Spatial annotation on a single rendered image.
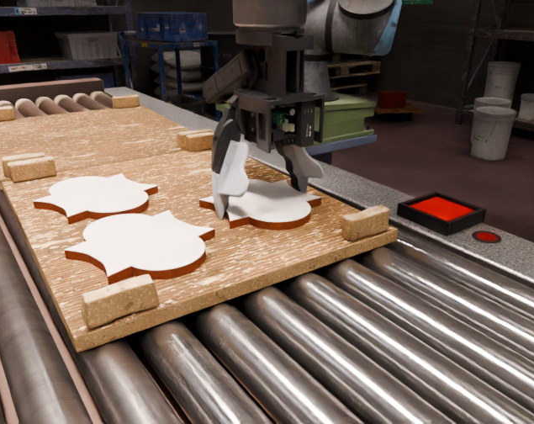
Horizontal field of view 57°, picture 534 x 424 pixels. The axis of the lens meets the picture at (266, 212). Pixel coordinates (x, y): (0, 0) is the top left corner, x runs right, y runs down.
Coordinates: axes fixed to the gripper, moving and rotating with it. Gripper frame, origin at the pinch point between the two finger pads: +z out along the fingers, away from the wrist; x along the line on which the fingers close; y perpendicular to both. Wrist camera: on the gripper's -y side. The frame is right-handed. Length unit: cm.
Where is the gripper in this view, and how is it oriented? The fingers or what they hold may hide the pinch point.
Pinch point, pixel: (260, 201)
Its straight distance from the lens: 60.3
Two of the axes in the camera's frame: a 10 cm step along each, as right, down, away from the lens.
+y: 5.5, 3.4, -7.7
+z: 0.0, 9.1, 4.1
